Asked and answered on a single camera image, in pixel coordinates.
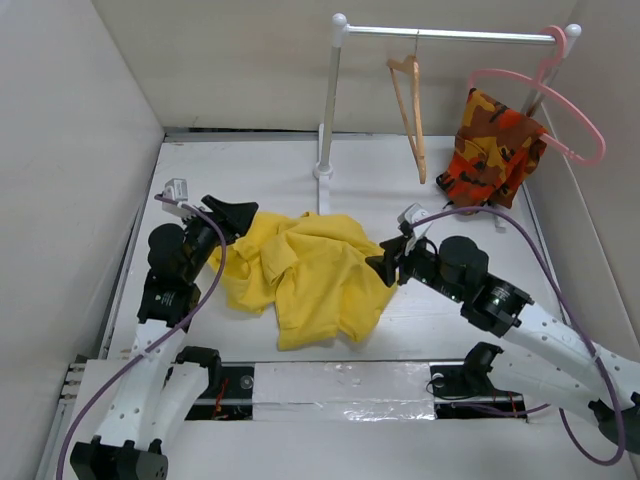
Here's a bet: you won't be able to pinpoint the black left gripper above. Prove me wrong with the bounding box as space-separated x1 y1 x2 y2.
181 196 255 282

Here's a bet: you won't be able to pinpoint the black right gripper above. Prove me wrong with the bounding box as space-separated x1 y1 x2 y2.
364 231 465 303

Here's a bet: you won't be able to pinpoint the wooden hanger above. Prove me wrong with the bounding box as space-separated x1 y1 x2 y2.
385 29 429 186

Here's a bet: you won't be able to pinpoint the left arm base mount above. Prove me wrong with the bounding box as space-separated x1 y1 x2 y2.
186 363 255 421

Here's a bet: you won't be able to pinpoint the yellow trousers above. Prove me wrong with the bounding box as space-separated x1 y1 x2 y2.
208 212 395 351

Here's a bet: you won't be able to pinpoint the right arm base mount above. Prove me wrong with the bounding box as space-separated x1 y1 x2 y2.
426 363 527 420

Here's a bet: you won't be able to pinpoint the white clothes rack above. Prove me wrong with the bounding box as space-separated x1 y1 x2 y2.
313 13 582 215

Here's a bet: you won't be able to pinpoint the pink plastic hanger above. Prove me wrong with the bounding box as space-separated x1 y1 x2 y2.
468 24 606 165

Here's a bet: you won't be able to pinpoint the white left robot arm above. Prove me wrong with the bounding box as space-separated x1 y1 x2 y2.
58 195 259 479

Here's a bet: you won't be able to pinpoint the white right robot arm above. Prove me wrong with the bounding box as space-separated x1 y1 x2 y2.
366 236 639 453

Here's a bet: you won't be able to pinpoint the orange camouflage trousers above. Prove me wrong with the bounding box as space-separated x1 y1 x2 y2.
436 88 547 209

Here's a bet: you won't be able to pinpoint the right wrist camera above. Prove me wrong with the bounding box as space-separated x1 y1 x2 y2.
397 203 431 240

